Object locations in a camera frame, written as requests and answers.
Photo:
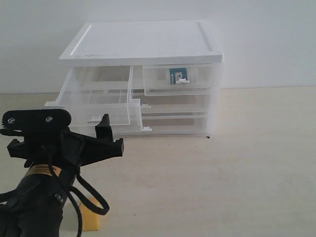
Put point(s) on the white plastic drawer cabinet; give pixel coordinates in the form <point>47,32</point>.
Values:
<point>148,43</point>

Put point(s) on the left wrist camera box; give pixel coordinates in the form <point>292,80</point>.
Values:
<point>24,122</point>

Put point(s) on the white bottle blue label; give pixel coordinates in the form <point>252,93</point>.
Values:
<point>178,75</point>

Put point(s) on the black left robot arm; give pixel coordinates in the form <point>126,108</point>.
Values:
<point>53,157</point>

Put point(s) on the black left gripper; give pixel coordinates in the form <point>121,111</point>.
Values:
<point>69,147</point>

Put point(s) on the yellow cheese wedge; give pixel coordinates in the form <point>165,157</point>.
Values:
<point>90,220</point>

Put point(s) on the clear drawer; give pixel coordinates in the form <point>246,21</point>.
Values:
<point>157,80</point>
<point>174,104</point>
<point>177,124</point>
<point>90,92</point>

